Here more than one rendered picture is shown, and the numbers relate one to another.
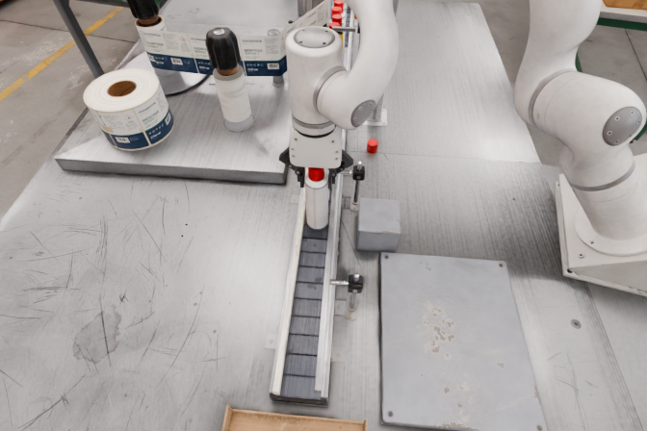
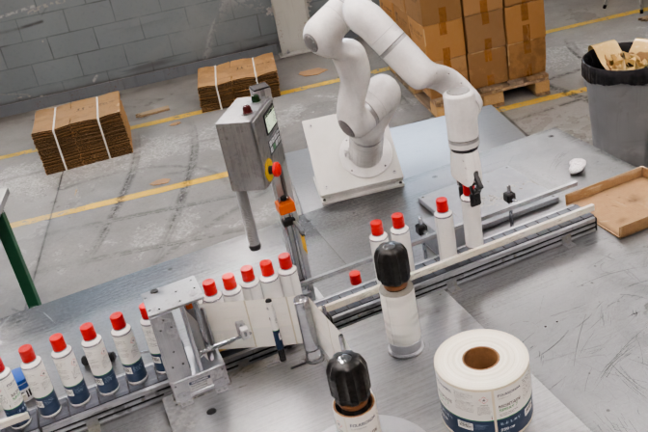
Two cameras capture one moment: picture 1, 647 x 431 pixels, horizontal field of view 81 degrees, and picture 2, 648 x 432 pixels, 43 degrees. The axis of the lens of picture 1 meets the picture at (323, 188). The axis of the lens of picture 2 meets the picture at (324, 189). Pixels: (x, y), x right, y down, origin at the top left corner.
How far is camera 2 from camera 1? 2.46 m
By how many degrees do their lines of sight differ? 82
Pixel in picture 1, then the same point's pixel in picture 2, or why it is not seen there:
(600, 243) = (386, 161)
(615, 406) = not seen: hidden behind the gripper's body
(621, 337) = (428, 166)
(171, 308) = (607, 289)
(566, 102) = (386, 93)
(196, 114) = (424, 383)
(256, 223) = (499, 295)
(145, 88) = (462, 343)
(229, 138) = (434, 339)
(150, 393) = not seen: outside the picture
